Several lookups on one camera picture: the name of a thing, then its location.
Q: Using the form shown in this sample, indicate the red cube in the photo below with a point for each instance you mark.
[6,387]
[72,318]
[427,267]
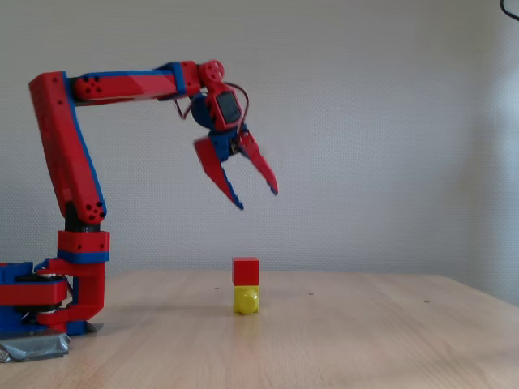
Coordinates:
[245,271]

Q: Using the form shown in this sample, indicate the grey duct tape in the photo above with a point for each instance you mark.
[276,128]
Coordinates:
[32,346]

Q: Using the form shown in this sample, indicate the red and blue robot base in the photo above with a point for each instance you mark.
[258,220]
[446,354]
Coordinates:
[24,293]

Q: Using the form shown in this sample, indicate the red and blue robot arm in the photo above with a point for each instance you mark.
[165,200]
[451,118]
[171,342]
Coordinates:
[61,142]

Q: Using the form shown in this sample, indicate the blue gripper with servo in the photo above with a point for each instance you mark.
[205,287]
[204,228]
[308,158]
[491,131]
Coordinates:
[220,147]

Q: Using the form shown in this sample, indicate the yellow cube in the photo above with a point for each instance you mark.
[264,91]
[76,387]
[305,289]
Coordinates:
[245,300]

